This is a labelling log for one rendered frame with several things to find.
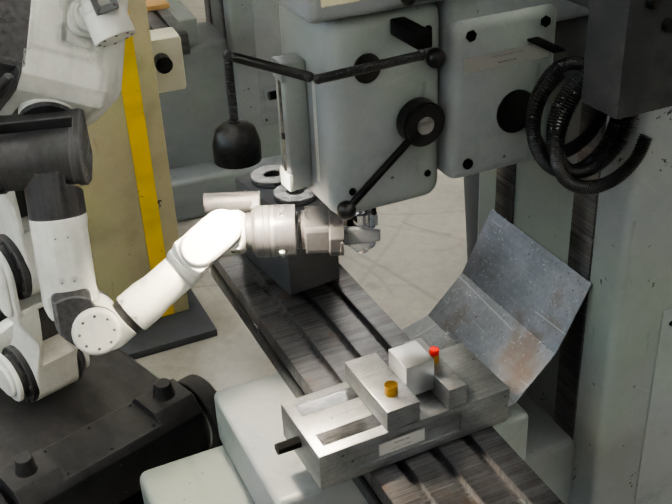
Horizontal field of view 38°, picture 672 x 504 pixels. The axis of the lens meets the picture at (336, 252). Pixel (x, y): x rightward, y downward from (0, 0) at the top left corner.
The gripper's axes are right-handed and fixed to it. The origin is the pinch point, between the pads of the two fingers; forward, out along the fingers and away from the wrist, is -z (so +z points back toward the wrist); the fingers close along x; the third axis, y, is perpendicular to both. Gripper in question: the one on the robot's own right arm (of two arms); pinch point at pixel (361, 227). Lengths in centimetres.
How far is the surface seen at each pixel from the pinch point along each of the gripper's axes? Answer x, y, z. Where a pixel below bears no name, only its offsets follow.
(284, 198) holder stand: 30.7, 9.6, 13.7
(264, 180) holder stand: 39.4, 9.7, 17.9
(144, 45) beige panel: 161, 19, 60
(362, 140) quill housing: -10.8, -20.6, 0.1
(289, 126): -6.6, -21.6, 10.9
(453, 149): -6.5, -16.6, -14.1
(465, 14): -5.2, -37.3, -15.4
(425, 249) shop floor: 202, 123, -36
